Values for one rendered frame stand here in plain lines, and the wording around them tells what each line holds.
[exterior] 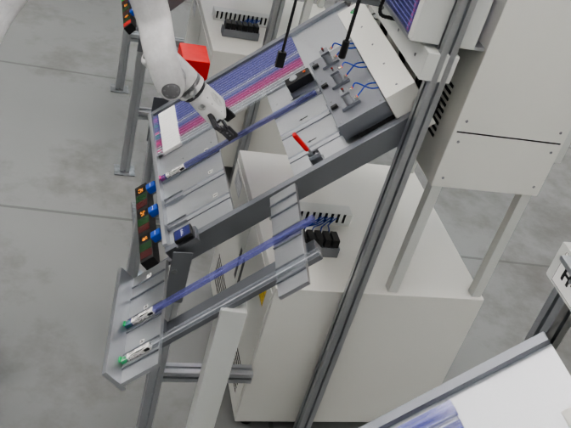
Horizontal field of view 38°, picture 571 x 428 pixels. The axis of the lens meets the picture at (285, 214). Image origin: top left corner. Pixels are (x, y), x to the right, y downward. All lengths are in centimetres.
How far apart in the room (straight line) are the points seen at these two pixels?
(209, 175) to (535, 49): 91
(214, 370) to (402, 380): 88
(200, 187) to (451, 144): 68
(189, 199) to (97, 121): 183
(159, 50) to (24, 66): 240
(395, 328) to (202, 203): 71
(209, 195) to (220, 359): 49
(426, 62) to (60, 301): 165
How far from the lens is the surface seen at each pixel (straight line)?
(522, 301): 372
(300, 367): 251
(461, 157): 214
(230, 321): 185
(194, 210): 220
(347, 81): 216
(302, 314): 235
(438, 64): 193
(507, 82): 207
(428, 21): 190
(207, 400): 203
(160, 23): 208
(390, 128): 202
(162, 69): 207
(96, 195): 352
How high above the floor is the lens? 205
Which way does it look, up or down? 34 degrees down
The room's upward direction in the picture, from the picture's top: 17 degrees clockwise
